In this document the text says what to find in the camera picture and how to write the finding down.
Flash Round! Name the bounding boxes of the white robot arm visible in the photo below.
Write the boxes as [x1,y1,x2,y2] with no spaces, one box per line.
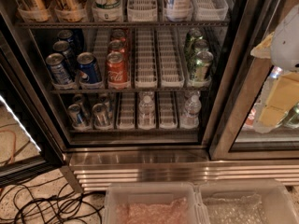
[250,5,299,128]

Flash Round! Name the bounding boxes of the fridge right glass door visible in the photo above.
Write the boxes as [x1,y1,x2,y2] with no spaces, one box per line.
[208,0,299,161]

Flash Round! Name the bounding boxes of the green can front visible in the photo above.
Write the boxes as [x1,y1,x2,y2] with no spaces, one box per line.
[190,51,214,82]

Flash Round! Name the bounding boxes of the white empty tray middle shelf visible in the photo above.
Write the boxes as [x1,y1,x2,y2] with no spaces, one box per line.
[135,28,158,88]

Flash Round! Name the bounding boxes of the white empty tray shelf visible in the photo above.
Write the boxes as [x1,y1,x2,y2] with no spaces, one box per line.
[135,28,158,88]
[127,0,158,22]

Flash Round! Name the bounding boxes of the white empty tray top shelf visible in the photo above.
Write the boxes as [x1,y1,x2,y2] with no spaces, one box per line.
[127,0,158,22]

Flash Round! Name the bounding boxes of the red coca cola can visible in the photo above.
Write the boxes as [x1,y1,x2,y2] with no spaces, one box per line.
[107,51,128,83]

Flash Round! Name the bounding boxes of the blue pepsi can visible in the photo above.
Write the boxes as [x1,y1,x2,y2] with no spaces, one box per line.
[77,52,102,84]

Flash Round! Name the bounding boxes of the silver can bottom left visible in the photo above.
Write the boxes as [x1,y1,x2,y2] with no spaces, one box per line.
[67,104,88,128]

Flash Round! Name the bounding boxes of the silver blue can front left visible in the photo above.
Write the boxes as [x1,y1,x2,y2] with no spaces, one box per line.
[46,53,74,85]

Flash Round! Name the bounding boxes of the water bottle right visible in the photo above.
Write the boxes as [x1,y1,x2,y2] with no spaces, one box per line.
[181,95,202,129]

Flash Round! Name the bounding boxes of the water bottle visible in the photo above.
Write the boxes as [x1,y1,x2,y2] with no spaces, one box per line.
[138,95,155,129]
[181,95,202,129]

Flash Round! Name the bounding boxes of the clear bin bubble wrap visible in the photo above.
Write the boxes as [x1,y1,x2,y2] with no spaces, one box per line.
[199,179,299,224]

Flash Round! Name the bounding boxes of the water bottle centre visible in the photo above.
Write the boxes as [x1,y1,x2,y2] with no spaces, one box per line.
[138,95,155,129]

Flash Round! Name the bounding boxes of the clear bin pink wrap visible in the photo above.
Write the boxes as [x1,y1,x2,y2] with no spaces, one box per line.
[103,182,209,224]

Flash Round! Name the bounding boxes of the black floor cables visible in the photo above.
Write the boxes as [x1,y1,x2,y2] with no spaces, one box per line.
[0,175,104,224]

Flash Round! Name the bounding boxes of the orange floor cable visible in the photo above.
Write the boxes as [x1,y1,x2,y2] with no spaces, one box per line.
[0,128,18,166]

